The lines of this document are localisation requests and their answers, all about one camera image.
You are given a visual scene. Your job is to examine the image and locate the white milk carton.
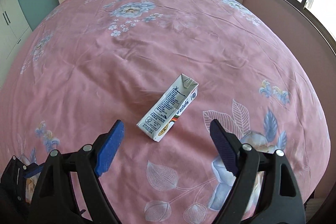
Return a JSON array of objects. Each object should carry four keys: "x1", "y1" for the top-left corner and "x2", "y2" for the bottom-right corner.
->
[{"x1": 137, "y1": 74, "x2": 199, "y2": 142}]

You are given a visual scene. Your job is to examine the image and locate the pink floral bed sheet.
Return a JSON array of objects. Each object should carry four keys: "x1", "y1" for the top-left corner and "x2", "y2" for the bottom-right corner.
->
[{"x1": 1, "y1": 0, "x2": 330, "y2": 223}]

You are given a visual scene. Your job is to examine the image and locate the white wardrobe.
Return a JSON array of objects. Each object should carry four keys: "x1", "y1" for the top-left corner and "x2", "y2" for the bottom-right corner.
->
[{"x1": 1, "y1": 0, "x2": 32, "y2": 84}]

